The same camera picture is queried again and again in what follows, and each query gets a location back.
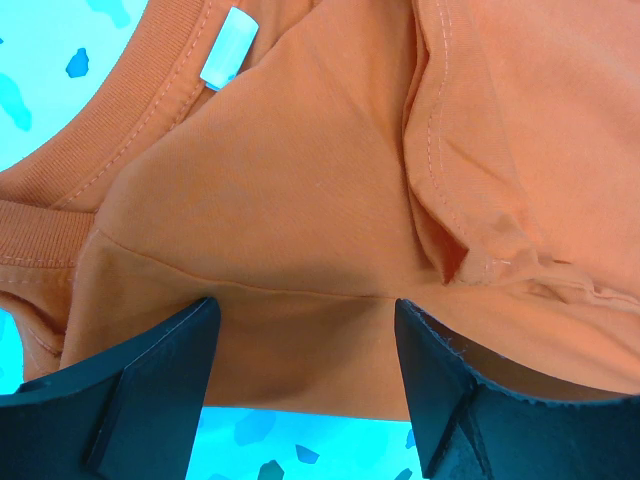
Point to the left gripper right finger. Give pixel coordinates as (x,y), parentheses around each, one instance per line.
(478,415)

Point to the orange t shirt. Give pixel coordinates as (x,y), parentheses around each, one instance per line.
(480,158)

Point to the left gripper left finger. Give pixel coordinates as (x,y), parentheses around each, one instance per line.
(129,412)

